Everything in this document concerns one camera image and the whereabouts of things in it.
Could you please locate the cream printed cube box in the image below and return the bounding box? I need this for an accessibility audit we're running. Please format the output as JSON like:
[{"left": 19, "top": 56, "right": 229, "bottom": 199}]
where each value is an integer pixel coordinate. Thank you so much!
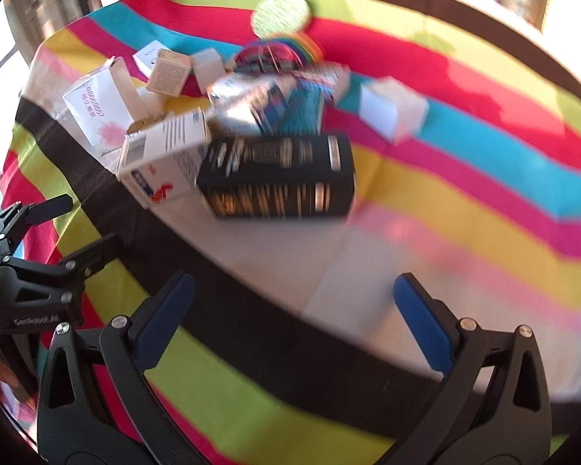
[{"left": 146, "top": 48, "right": 193, "bottom": 96}]

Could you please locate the black box with gold print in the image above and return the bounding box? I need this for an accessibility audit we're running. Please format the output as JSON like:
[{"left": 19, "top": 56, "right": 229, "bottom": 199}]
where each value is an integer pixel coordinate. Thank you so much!
[{"left": 196, "top": 133, "right": 356, "bottom": 221}]

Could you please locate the red and black cable bundle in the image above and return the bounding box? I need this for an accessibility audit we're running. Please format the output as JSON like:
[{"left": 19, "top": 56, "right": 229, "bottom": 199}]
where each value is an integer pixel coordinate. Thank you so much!
[{"left": 235, "top": 41, "right": 301, "bottom": 73}]

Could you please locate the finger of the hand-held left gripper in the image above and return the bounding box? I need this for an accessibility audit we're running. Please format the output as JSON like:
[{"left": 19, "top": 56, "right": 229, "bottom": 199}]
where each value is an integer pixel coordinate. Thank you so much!
[
  {"left": 2, "top": 232, "right": 123, "bottom": 304},
  {"left": 0, "top": 194, "right": 74, "bottom": 263}
]

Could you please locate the white square box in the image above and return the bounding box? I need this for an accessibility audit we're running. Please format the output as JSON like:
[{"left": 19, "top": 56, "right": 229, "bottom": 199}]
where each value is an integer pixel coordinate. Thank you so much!
[{"left": 359, "top": 76, "right": 429, "bottom": 145}]

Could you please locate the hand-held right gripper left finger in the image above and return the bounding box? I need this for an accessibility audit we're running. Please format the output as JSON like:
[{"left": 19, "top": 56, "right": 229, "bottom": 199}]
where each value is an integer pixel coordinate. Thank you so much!
[{"left": 36, "top": 271, "right": 209, "bottom": 465}]

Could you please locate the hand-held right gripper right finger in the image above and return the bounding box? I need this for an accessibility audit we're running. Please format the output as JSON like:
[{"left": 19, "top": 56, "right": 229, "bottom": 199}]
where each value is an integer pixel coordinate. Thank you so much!
[{"left": 393, "top": 272, "right": 553, "bottom": 465}]

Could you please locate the white box with black logo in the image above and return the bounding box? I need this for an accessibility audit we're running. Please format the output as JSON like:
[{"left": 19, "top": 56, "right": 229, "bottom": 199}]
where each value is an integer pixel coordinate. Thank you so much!
[{"left": 132, "top": 40, "right": 168, "bottom": 78}]

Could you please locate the white box with pink flower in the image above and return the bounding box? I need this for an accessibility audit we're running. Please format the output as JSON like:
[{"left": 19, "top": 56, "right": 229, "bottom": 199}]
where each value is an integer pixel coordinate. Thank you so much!
[{"left": 63, "top": 57, "right": 148, "bottom": 168}]

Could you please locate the small plain white box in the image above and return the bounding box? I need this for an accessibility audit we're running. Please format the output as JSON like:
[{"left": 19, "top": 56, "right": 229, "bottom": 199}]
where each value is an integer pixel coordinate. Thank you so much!
[{"left": 191, "top": 48, "right": 223, "bottom": 94}]

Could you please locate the white box with barcode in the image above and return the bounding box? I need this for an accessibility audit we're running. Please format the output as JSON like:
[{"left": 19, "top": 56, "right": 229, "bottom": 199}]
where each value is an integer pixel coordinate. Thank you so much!
[{"left": 116, "top": 109, "right": 213, "bottom": 210}]

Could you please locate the green round sponge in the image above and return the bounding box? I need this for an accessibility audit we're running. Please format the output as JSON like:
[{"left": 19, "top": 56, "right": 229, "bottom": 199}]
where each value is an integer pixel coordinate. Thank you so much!
[{"left": 250, "top": 0, "right": 313, "bottom": 40}]

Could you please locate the striped colourful tablecloth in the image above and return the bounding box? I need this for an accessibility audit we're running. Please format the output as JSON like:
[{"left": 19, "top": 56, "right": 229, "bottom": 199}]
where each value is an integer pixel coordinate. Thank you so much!
[{"left": 0, "top": 0, "right": 581, "bottom": 465}]

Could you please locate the silver and blue box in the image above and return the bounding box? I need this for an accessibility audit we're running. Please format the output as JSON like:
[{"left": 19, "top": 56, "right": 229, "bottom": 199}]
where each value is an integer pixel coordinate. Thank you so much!
[{"left": 207, "top": 74, "right": 291, "bottom": 136}]

